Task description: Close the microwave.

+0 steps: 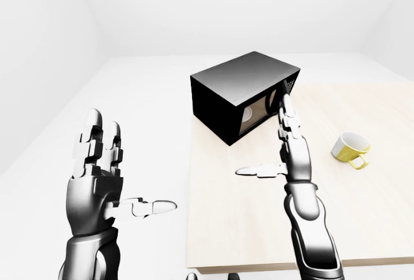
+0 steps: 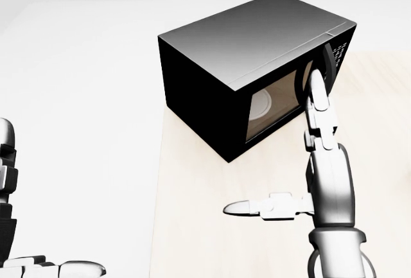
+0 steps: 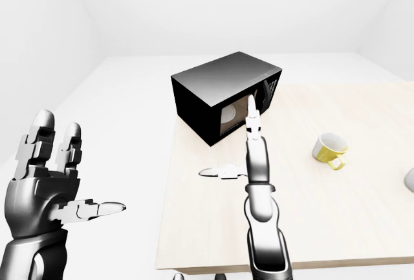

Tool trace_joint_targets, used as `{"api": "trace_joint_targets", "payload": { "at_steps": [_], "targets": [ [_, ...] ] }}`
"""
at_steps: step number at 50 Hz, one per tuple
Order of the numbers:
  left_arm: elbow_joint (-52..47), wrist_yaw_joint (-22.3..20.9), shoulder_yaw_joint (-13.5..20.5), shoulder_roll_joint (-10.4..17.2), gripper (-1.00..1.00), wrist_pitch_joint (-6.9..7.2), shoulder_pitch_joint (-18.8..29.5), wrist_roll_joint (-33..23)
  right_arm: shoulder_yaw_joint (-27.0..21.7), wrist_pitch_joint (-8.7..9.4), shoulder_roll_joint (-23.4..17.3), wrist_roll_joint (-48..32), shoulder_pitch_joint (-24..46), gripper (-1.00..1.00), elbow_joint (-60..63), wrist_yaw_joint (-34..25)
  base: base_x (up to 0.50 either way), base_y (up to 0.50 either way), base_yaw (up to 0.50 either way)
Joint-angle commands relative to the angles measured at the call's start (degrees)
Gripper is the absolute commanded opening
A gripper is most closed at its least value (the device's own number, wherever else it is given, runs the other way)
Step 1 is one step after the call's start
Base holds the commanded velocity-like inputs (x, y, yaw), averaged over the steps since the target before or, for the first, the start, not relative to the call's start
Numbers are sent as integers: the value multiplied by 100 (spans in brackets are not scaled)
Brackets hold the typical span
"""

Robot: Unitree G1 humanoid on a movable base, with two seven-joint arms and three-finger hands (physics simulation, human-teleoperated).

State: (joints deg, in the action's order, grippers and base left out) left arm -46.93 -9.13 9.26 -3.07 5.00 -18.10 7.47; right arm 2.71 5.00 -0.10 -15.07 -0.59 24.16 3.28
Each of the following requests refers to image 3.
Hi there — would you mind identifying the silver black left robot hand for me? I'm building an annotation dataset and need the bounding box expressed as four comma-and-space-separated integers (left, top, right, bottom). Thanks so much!
4, 109, 127, 239

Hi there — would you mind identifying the black microwave door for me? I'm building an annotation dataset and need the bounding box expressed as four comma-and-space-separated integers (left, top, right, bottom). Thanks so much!
254, 78, 273, 114

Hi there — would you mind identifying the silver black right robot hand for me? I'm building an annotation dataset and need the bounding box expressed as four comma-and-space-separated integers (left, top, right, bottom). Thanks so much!
198, 94, 271, 185

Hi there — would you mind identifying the yellow mug white inside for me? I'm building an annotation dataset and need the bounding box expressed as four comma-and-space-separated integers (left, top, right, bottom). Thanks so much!
311, 132, 350, 171

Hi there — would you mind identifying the black microwave oven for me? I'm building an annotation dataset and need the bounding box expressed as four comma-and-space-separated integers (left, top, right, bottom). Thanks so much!
170, 50, 283, 147

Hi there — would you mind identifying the white microwave turntable plate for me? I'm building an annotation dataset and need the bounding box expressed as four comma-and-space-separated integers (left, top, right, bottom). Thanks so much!
220, 105, 237, 124

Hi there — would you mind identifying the grey rounded object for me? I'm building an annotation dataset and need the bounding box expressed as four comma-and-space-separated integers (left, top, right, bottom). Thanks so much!
404, 167, 414, 193

